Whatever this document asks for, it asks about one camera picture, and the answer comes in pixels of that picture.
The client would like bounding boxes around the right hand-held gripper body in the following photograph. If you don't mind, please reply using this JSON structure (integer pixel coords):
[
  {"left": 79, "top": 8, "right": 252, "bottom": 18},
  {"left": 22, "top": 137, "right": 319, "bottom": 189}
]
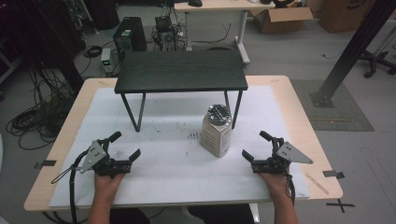
[{"left": 250, "top": 137, "right": 314, "bottom": 175}]

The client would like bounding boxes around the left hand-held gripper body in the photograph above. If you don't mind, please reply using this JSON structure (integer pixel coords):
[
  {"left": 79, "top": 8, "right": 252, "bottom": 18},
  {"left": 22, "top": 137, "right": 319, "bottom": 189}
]
[{"left": 79, "top": 139, "right": 132, "bottom": 179}]

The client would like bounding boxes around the beige jar with grey lid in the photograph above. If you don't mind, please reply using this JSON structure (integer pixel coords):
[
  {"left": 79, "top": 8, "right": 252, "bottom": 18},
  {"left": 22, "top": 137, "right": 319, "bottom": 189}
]
[{"left": 199, "top": 104, "right": 233, "bottom": 159}]

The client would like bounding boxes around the black wooden shelf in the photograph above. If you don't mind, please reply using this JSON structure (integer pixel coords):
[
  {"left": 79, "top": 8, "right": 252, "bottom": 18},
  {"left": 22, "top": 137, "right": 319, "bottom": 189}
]
[{"left": 113, "top": 49, "right": 249, "bottom": 133}]

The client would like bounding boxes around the person's right hand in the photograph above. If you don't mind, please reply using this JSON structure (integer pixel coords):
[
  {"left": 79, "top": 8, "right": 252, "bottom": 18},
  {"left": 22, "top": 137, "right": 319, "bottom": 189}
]
[{"left": 257, "top": 172, "right": 294, "bottom": 203}]

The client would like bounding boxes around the person's left hand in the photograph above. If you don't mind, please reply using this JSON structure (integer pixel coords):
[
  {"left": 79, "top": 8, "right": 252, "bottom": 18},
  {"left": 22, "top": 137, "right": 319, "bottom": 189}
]
[{"left": 93, "top": 172, "right": 126, "bottom": 203}]

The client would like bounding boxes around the white foam mat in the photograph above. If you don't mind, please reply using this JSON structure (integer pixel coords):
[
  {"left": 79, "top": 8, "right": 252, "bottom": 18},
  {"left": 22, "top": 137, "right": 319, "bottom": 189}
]
[{"left": 49, "top": 85, "right": 312, "bottom": 209}]

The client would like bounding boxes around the thin wooden stick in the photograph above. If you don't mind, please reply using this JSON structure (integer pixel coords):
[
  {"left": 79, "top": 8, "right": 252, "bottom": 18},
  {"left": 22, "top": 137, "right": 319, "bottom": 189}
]
[{"left": 304, "top": 172, "right": 330, "bottom": 196}]

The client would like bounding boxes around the black tape piece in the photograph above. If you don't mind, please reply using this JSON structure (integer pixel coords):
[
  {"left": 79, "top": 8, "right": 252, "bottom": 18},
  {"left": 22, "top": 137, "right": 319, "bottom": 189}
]
[
  {"left": 322, "top": 169, "right": 346, "bottom": 180},
  {"left": 34, "top": 159, "right": 58, "bottom": 170}
]

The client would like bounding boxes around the white power supply unit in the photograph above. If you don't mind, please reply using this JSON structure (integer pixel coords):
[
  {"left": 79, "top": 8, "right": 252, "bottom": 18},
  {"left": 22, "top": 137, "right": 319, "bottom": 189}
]
[{"left": 100, "top": 48, "right": 119, "bottom": 75}]

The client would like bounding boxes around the black tape cross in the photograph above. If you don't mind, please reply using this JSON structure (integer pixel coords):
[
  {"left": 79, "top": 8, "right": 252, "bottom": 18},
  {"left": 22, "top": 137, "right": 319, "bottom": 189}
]
[{"left": 325, "top": 198, "right": 356, "bottom": 215}]

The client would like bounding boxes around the grey floor mat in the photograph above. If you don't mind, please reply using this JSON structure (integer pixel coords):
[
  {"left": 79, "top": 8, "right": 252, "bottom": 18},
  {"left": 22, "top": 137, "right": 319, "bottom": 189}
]
[{"left": 290, "top": 78, "right": 375, "bottom": 133}]

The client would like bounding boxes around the black computer tower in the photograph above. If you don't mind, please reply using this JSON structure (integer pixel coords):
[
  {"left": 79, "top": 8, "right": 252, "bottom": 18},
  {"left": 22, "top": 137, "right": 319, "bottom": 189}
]
[{"left": 112, "top": 16, "right": 148, "bottom": 60}]

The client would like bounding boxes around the small open computer with fan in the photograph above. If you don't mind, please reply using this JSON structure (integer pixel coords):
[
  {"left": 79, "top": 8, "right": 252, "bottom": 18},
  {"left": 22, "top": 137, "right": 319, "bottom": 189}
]
[{"left": 152, "top": 14, "right": 180, "bottom": 52}]

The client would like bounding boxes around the open cardboard box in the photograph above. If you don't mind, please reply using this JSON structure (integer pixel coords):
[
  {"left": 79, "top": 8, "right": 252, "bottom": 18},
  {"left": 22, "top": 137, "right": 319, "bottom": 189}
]
[{"left": 252, "top": 5, "right": 314, "bottom": 35}]

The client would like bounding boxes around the black aluminium column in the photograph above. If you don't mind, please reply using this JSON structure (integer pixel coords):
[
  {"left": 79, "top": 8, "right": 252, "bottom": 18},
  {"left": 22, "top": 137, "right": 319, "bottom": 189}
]
[{"left": 309, "top": 0, "right": 396, "bottom": 109}]

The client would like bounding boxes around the black office chair base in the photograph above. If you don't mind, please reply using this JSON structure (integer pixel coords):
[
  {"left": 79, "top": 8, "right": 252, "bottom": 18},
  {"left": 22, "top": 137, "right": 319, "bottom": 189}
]
[{"left": 357, "top": 49, "right": 396, "bottom": 79}]

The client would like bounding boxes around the white-legged wooden desk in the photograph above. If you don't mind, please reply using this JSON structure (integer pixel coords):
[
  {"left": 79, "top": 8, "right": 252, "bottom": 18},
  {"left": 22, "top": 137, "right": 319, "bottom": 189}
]
[{"left": 173, "top": 0, "right": 276, "bottom": 66}]

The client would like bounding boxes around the large closed cardboard box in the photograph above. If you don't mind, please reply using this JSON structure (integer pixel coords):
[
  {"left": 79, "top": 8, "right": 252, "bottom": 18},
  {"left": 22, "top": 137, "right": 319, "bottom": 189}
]
[{"left": 317, "top": 0, "right": 376, "bottom": 35}]

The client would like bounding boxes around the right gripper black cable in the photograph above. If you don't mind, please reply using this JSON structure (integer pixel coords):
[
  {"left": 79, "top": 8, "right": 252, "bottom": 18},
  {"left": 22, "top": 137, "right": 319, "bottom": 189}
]
[{"left": 285, "top": 173, "right": 297, "bottom": 206}]

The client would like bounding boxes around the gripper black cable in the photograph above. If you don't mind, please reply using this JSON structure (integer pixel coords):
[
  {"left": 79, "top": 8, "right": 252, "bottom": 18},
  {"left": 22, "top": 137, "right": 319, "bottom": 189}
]
[
  {"left": 50, "top": 148, "right": 95, "bottom": 224},
  {"left": 285, "top": 173, "right": 297, "bottom": 206}
]

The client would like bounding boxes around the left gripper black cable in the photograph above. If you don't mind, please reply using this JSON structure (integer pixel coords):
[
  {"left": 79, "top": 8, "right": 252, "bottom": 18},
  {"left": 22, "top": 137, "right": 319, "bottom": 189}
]
[{"left": 50, "top": 148, "right": 95, "bottom": 224}]

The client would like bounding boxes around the bundle of black floor cables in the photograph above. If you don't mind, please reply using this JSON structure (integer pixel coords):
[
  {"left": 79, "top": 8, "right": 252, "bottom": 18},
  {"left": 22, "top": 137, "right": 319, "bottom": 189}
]
[{"left": 5, "top": 63, "right": 82, "bottom": 151}]

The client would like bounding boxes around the coiled black cable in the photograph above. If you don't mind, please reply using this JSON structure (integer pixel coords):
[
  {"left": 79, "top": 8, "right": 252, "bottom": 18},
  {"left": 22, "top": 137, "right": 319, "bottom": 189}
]
[{"left": 82, "top": 45, "right": 104, "bottom": 59}]

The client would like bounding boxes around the long black floor cable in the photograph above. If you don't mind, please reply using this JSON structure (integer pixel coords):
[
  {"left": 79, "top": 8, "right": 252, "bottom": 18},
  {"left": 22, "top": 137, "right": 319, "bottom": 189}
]
[{"left": 190, "top": 22, "right": 233, "bottom": 45}]

